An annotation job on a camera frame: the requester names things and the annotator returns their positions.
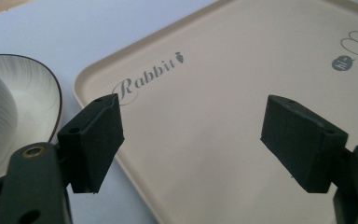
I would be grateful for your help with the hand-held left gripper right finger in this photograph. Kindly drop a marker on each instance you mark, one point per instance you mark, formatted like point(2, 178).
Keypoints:
point(304, 143)

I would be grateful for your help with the beige plastic tray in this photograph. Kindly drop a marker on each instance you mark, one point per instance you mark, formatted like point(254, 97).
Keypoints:
point(217, 124)

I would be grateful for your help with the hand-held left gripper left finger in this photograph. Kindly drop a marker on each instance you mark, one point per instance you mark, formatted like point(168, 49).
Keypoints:
point(90, 146)

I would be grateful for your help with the white ceramic saucer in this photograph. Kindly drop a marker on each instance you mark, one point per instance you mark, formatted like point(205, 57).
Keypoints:
point(34, 99)

